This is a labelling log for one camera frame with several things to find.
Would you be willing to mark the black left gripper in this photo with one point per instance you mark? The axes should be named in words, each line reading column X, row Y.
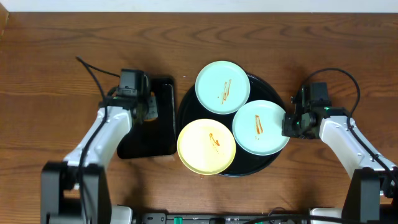
column 147, row 102

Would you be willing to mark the light green plate top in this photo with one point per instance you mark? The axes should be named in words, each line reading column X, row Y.
column 222, row 87

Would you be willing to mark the light green plate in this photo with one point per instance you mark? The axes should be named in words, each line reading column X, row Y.
column 257, row 128
column 222, row 87

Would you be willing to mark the black base unit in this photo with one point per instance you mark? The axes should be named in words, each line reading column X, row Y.
column 217, row 218

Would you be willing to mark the rectangular black tray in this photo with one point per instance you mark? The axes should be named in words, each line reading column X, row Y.
column 154, row 137

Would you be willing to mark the yellow plate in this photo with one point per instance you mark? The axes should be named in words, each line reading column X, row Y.
column 206, row 146

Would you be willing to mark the orange green sponge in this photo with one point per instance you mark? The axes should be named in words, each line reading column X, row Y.
column 152, row 113

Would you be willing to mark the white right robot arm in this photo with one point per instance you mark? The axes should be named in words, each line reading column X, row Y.
column 372, row 194

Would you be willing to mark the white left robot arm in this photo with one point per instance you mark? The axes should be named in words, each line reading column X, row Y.
column 75, row 190

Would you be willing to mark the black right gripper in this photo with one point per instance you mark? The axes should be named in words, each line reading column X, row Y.
column 288, row 129

